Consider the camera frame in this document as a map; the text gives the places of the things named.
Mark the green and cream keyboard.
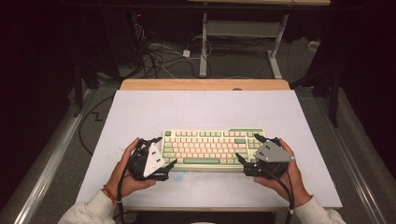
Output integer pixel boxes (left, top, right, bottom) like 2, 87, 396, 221
160, 127, 267, 173

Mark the black floor cable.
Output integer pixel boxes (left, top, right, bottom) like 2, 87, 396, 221
78, 94, 115, 157

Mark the orange bracelet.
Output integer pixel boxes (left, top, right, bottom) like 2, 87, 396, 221
101, 184, 118, 206

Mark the white metal desk frame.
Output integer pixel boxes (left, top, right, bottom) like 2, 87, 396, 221
186, 0, 332, 79

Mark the white table mat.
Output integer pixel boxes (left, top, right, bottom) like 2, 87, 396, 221
75, 89, 344, 210

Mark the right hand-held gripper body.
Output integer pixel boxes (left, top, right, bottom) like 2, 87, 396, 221
243, 136, 296, 180

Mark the person's left hand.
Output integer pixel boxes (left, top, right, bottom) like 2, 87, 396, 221
106, 136, 158, 199

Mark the black metal stand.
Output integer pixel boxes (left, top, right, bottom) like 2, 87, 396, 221
291, 66, 341, 129

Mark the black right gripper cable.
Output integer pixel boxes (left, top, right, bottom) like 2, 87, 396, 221
262, 167, 295, 224

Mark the metal floor rail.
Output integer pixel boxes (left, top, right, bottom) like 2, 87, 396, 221
313, 95, 388, 224
13, 89, 95, 224

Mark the person's right hand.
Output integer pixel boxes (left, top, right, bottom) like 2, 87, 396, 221
253, 138, 313, 208

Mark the tangle of floor cables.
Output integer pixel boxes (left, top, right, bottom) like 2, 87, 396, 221
132, 21, 213, 79

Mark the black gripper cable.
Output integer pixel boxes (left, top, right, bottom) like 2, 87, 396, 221
262, 167, 295, 224
116, 155, 135, 224

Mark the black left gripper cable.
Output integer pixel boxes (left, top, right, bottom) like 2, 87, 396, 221
116, 155, 135, 224

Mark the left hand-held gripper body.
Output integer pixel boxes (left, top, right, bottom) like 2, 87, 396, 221
127, 138, 171, 182

